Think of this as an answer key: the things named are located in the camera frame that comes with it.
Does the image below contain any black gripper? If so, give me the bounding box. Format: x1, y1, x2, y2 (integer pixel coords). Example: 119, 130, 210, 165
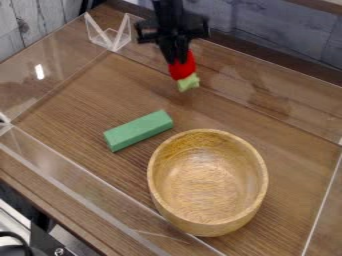
135, 13, 210, 64

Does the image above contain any red plush strawberry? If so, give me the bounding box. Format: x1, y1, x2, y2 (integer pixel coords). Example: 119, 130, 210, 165
169, 51, 201, 92

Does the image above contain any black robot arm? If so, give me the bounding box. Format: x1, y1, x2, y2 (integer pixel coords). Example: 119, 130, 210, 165
135, 0, 210, 64

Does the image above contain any green foam block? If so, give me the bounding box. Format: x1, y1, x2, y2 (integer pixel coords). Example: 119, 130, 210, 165
103, 110, 174, 152

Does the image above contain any wooden bowl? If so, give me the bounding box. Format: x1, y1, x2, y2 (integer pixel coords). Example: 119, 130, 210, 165
147, 129, 269, 237

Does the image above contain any clear acrylic enclosure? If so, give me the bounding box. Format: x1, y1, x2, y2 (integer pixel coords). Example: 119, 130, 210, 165
0, 20, 342, 256

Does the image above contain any black mount bracket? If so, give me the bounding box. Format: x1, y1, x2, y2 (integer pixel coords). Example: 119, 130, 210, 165
30, 224, 77, 256

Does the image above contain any black cable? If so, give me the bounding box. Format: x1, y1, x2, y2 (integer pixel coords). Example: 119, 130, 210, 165
0, 231, 35, 256

